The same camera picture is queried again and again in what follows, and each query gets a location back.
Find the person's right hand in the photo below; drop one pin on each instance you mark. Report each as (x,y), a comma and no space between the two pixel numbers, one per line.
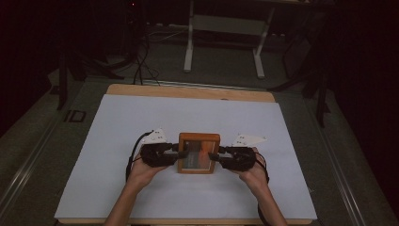
(254,175)

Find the white table sheet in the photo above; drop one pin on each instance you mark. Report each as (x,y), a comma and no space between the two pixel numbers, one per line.
(194,113)

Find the person's left hand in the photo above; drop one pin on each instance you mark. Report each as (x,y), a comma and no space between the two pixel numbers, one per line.
(142,174)

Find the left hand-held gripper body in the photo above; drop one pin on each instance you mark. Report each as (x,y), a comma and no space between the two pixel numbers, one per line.
(155,155)

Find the black metal stand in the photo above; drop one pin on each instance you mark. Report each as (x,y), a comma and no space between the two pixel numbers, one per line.
(320,103)
(62,81)

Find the white metal stand frame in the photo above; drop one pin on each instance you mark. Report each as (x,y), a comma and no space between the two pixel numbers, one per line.
(226,25)

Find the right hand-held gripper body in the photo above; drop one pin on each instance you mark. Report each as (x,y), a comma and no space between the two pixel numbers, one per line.
(240,157)

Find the metal floor rail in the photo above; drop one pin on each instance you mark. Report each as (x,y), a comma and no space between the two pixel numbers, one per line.
(342,169)
(28,163)

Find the wooden picture frame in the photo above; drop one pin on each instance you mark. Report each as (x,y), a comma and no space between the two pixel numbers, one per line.
(197,153)

